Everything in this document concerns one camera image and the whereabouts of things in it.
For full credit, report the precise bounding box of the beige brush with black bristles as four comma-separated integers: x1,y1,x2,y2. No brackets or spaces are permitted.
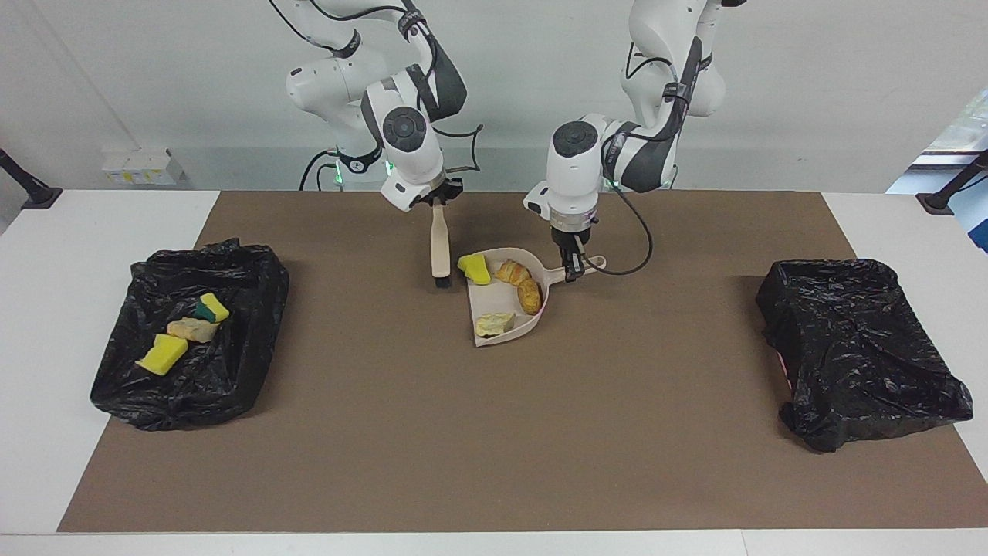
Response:
430,199,453,290

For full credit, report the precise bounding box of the beige plastic dustpan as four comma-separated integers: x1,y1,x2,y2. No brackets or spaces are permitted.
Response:
466,247,607,348

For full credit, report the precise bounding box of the waisted yellow sponge piece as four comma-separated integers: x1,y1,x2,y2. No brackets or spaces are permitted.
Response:
457,253,492,286

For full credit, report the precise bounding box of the pale torn bread chunk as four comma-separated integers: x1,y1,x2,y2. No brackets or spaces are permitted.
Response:
475,311,516,339

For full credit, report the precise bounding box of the yellow sponge with green layer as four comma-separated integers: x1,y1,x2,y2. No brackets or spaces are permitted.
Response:
193,293,231,324

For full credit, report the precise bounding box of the yellow sponge block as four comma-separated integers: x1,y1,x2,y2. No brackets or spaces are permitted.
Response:
136,334,189,377

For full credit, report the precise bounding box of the black bag lined bin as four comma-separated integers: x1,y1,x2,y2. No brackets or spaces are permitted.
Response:
90,239,291,432
755,258,975,453

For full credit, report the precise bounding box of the brown paper table mat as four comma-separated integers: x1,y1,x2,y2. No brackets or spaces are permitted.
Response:
58,191,988,534

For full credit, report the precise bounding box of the white power socket box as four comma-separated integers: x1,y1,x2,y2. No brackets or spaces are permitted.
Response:
100,145,186,186

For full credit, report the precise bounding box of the black stand pole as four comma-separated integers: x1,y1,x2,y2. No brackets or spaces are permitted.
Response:
917,151,988,215
0,147,63,211

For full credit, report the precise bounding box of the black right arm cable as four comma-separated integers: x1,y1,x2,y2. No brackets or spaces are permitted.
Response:
269,0,484,192

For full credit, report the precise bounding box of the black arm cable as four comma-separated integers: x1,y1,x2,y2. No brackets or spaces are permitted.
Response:
587,0,742,276
269,0,484,192

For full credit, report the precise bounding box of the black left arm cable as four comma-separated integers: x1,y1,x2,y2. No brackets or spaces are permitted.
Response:
587,0,742,276

